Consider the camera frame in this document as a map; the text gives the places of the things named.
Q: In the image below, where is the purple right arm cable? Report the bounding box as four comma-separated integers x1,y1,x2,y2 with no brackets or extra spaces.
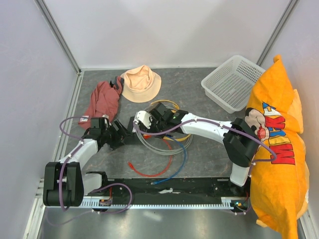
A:
133,118,277,216

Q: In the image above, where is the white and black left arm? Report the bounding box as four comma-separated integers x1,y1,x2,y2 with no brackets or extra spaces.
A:
42,117,134,211

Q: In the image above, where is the grey coiled ethernet cable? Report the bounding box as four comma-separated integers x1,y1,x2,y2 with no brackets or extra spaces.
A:
136,104,190,155

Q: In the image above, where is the black network switch box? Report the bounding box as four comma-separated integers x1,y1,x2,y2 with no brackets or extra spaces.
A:
127,116,139,136

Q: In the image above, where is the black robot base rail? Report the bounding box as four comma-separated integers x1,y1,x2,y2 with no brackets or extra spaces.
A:
86,177,250,205

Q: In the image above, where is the long red ethernet cable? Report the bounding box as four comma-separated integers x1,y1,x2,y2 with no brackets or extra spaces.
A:
128,138,173,177

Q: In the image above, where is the orange cartoon pillow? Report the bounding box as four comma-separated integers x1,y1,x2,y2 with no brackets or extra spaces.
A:
245,55,309,239

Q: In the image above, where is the peach bucket hat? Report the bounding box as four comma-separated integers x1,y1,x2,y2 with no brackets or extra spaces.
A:
121,65,161,103

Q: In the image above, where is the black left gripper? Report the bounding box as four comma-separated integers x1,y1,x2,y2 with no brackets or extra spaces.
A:
101,119,133,151

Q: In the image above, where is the grey slotted cable duct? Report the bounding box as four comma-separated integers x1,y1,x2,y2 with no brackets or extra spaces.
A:
79,197,248,210

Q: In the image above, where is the red crumpled shirt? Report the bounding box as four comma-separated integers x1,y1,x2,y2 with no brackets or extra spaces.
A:
78,76,124,129

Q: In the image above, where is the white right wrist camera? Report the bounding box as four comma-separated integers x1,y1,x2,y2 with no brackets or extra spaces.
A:
133,111,152,130

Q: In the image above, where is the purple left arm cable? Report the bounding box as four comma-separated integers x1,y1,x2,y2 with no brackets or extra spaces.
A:
46,116,134,226

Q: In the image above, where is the white plastic basket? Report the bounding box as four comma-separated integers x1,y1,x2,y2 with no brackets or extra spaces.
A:
201,55,265,114

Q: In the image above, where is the yellow ethernet cable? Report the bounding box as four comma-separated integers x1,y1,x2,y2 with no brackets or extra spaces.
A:
161,133,193,142
149,100,180,110

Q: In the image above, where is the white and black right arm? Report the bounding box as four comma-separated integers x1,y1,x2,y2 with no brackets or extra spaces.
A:
137,103,259,196

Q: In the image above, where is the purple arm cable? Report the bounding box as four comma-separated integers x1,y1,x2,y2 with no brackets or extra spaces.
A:
46,116,134,226
133,118,277,216

